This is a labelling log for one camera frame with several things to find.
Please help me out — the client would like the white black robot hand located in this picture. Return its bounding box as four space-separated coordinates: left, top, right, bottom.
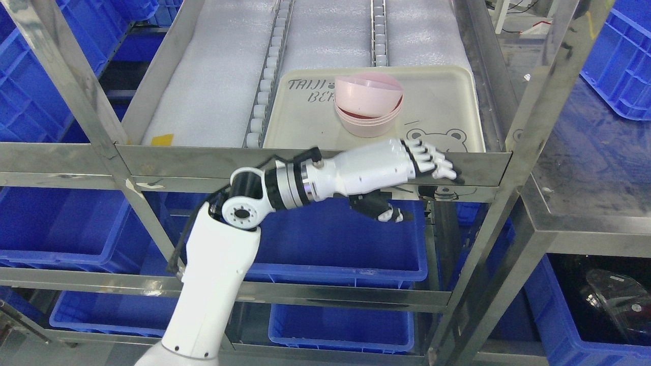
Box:
305 138 459 223

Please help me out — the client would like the stack of pink bowls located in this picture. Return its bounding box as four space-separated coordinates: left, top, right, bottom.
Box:
335 98 404 138

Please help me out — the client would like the stainless steel shelf rack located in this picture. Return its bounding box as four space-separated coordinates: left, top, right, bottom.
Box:
0 0 611 366

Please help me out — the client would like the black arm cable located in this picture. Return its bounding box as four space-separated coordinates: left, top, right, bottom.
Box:
167 147 322 272

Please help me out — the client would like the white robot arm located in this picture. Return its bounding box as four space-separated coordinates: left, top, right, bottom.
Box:
137 159 336 365

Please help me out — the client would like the cream bear tray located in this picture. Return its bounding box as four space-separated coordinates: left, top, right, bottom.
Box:
262 66 485 160

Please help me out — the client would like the pink bowl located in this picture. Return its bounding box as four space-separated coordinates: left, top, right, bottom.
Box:
335 76 404 118

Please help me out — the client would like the black helmet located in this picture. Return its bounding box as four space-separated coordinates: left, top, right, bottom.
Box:
580 268 650 347

